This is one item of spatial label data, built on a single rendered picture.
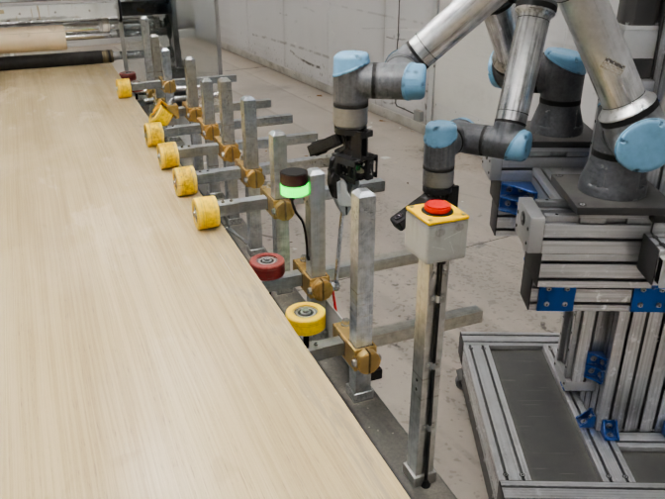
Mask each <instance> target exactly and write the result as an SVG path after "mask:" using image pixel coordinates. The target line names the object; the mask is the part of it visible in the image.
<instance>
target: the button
mask: <svg viewBox="0 0 665 499"><path fill-rule="evenodd" d="M425 210H426V211H427V212H429V213H431V214H436V215H442V214H446V213H448V212H449V211H450V210H451V205H450V204H449V203H448V202H447V201H444V200H429V201H427V202H426V203H425Z"/></svg>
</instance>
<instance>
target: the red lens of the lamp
mask: <svg viewBox="0 0 665 499"><path fill-rule="evenodd" d="M282 170H283V169H282ZM282 170H281V171H282ZM281 171H280V183H281V184H282V185H285V186H291V187H297V186H303V185H305V184H307V183H308V170H307V169H306V171H307V173H306V174H304V175H301V176H286V175H283V174H282V173H281Z"/></svg>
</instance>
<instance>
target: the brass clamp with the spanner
mask: <svg viewBox="0 0 665 499"><path fill-rule="evenodd" d="M295 269H298V270H299V271H300V272H301V274H302V286H301V288H302V289H303V290H304V291H305V293H306V294H307V295H308V297H309V298H310V299H313V298H315V299H316V300H318V301H323V300H324V301H325V300H327V299H328V298H330V297H331V295H332V294H333V286H332V285H331V284H330V276H329V275H328V274H327V273H326V275H323V276H318V277H313V278H312V277H311V276H310V275H309V274H308V273H307V271H306V263H305V262H303V261H301V260H300V259H299V258H297V259H293V270H295Z"/></svg>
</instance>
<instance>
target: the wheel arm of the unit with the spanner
mask: <svg viewBox="0 0 665 499"><path fill-rule="evenodd" d="M415 263H419V259H418V258H417V257H416V256H415V255H414V254H412V253H411V252H410V251H409V250H408V249H402V250H397V251H391V252H386V253H380V254H375V255H374V271H379V270H384V269H389V268H394V267H399V266H404V265H410V264H415ZM334 272H335V262H333V263H327V264H326V273H327V274H328V275H329V276H330V280H333V279H334ZM348 276H350V259H349V260H344V261H341V262H340V263H339V273H338V278H344V277H348ZM260 281H261V282H262V284H263V285H264V286H265V288H266V289H267V291H268V292H273V291H278V290H282V289H287V288H292V287H297V286H302V274H301V272H300V271H299V270H298V269H295V270H290V271H285V273H284V275H283V276H282V277H280V278H278V279H275V280H270V281H262V280H260Z"/></svg>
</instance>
